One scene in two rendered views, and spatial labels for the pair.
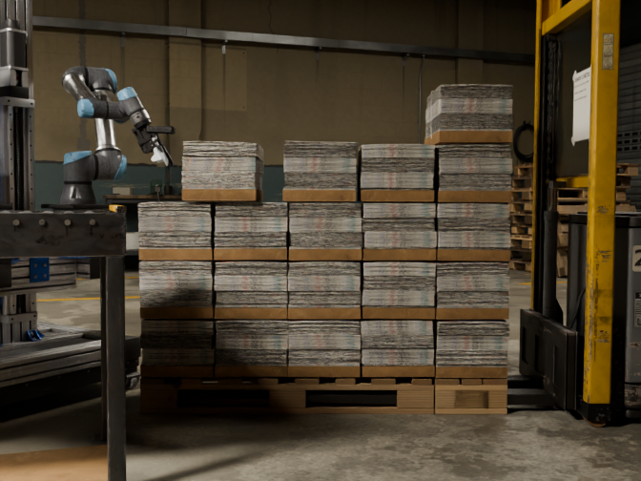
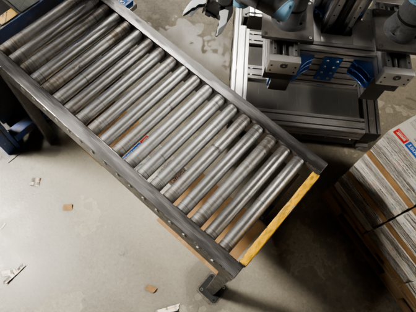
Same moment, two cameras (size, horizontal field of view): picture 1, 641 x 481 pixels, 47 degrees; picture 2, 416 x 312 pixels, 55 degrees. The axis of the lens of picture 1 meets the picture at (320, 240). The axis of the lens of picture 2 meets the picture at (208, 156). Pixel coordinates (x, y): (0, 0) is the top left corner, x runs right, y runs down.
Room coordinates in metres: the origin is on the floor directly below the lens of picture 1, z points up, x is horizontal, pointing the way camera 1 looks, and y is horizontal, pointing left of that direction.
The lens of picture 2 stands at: (1.85, 0.51, 2.16)
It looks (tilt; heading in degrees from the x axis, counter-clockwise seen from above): 67 degrees down; 50
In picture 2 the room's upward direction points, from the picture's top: 10 degrees clockwise
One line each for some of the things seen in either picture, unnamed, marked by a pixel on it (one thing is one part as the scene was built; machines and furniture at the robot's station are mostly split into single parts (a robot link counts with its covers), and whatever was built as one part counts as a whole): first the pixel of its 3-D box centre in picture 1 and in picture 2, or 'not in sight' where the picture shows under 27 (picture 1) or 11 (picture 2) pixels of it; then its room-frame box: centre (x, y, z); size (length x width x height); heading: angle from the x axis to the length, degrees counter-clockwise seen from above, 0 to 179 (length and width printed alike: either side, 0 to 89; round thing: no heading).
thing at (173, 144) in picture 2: not in sight; (182, 135); (2.19, 1.09, 0.77); 0.47 x 0.05 x 0.05; 18
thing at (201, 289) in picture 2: not in sight; (212, 288); (2.09, 0.58, 0.01); 0.14 x 0.13 x 0.01; 18
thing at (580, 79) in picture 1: (576, 95); not in sight; (3.09, -1.05, 1.28); 0.57 x 0.01 x 0.65; 1
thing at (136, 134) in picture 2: not in sight; (158, 114); (2.15, 1.21, 0.77); 0.47 x 0.05 x 0.05; 18
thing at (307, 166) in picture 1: (320, 175); not in sight; (3.08, 0.00, 0.95); 0.38 x 0.29 x 0.23; 179
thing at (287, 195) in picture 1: (320, 196); not in sight; (3.08, 0.00, 0.86); 0.38 x 0.29 x 0.04; 179
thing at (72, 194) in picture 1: (77, 193); (406, 22); (3.26, 1.06, 0.87); 0.15 x 0.15 x 0.10
